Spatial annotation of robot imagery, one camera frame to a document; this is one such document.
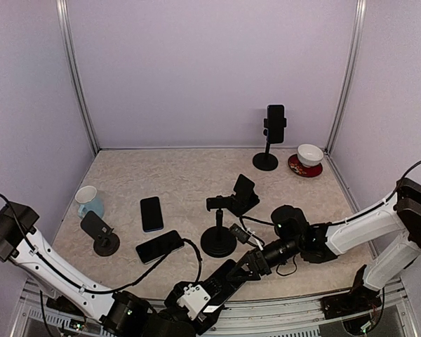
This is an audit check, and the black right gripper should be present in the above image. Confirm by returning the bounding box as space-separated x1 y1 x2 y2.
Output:
227 237 302 281

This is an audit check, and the black round-base pole stand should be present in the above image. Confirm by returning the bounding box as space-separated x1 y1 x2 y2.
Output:
252 118 279 171

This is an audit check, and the blue-edged black smartphone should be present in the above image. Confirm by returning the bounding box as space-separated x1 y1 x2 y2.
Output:
267 105 286 144

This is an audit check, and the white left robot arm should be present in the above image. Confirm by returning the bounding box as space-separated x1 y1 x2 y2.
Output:
0 201 223 336

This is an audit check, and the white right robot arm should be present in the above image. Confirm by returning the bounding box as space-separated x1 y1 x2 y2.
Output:
226 178 421 312

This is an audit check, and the black folding phone stand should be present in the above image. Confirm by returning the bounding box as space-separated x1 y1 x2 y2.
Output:
229 174 260 217

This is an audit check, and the black smartphone silver edge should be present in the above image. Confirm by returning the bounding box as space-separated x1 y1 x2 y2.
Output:
135 230 184 264

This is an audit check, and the black smartphone blue edge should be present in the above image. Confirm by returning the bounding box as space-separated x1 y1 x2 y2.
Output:
140 197 164 232

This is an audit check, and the red round saucer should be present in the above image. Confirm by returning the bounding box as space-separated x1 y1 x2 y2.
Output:
288 154 323 178

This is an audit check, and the white ceramic bowl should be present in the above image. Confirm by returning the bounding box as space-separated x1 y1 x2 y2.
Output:
297 144 324 167

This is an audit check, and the light blue mug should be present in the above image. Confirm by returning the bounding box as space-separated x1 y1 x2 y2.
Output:
74 185 105 218

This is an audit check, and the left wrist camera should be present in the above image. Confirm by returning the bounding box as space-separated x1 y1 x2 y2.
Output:
177 284 211 315

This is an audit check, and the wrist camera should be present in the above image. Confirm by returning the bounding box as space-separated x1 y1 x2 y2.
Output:
229 223 265 250
177 284 211 315

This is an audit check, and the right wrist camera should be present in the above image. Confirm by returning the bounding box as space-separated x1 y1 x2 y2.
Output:
229 223 265 250

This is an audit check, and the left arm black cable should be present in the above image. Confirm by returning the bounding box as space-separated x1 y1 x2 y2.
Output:
0 191 203 303

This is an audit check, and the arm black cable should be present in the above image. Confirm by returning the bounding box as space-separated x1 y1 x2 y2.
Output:
0 191 203 303
238 158 421 277

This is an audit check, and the brown-base plate phone stand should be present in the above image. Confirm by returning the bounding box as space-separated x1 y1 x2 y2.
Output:
80 211 120 257

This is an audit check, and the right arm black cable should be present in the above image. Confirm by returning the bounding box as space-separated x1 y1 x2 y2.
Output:
238 158 421 277

